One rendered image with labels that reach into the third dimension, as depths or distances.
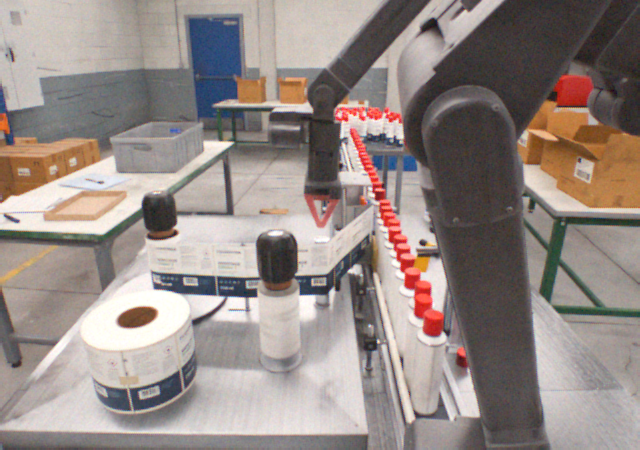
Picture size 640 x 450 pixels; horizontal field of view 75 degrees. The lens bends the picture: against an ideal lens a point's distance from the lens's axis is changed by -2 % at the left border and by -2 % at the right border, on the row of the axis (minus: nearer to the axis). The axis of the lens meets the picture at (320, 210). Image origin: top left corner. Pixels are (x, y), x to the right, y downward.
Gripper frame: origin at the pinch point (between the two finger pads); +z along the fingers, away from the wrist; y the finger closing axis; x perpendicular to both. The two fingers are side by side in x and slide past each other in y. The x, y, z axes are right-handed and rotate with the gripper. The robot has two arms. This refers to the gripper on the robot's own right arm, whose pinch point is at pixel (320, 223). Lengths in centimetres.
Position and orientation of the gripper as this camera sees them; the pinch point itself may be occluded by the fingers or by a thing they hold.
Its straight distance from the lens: 82.8
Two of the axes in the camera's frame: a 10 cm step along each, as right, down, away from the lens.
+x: 10.0, 0.4, 0.1
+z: -0.4, 9.4, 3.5
